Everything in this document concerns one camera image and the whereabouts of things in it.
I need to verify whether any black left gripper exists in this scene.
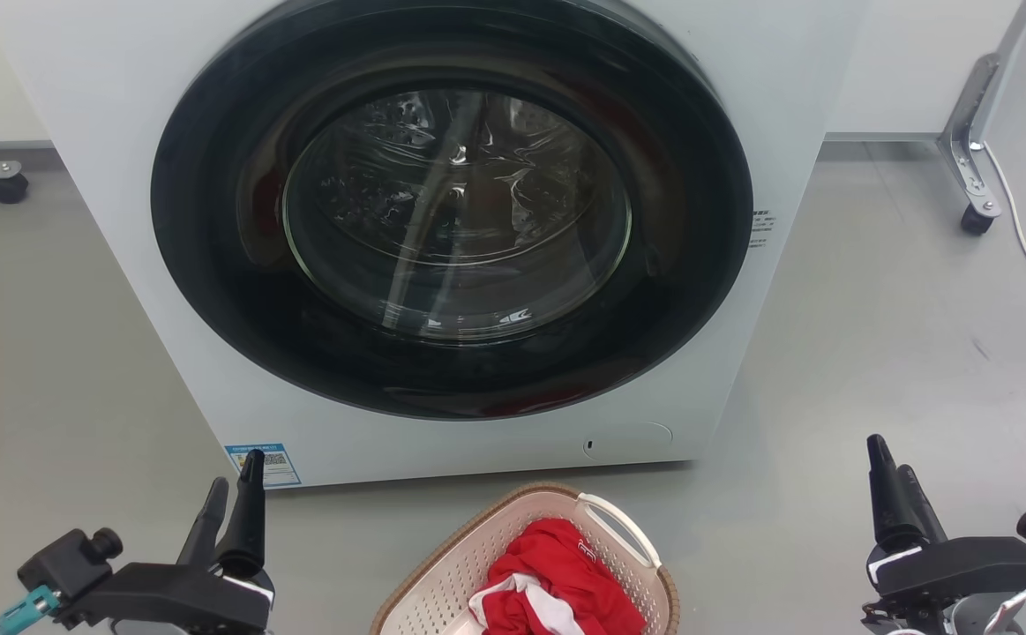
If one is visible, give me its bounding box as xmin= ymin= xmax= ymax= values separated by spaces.
xmin=58 ymin=449 xmax=276 ymax=633

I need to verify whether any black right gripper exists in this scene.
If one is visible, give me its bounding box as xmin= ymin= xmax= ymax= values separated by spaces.
xmin=865 ymin=434 xmax=1026 ymax=607

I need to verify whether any beige perforated laundry basket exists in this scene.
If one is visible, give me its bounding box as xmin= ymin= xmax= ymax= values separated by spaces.
xmin=370 ymin=482 xmax=681 ymax=635

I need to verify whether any blue energy label sticker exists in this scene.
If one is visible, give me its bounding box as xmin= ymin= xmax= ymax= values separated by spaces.
xmin=224 ymin=443 xmax=303 ymax=489

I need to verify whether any white washing machine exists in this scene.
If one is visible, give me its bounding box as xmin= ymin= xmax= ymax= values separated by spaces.
xmin=0 ymin=0 xmax=866 ymax=489

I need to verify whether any red white garment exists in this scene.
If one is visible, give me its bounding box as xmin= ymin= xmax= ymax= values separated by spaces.
xmin=468 ymin=518 xmax=648 ymax=635

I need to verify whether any black round washer door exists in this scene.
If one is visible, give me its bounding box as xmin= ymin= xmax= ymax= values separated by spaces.
xmin=150 ymin=0 xmax=754 ymax=422

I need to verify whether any white cabinet panel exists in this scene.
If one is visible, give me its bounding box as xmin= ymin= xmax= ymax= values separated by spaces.
xmin=825 ymin=0 xmax=1026 ymax=143

